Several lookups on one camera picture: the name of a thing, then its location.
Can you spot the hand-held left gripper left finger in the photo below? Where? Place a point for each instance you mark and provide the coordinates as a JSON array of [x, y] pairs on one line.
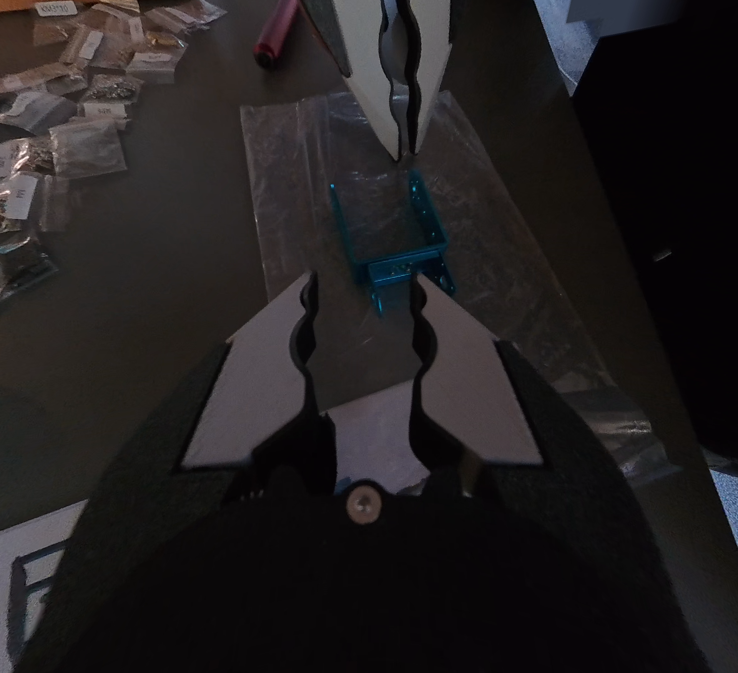
[[253, 390]]

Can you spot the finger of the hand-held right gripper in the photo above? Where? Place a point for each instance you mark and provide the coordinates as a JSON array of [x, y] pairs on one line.
[[432, 10], [360, 33]]

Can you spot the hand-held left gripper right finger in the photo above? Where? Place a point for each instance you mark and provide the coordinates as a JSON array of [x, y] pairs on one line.
[[473, 396]]

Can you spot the blue metal servo bracket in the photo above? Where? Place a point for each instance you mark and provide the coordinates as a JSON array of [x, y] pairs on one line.
[[385, 272]]

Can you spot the grey desk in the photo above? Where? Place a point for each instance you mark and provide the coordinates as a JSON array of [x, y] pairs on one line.
[[173, 310]]

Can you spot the clear plastic bag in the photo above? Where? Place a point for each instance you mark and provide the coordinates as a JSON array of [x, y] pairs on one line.
[[300, 165]]

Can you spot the open instruction manual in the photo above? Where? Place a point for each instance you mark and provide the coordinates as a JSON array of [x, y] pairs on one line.
[[34, 540]]

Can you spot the pile of small screw bags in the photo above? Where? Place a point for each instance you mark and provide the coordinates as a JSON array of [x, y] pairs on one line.
[[86, 137]]

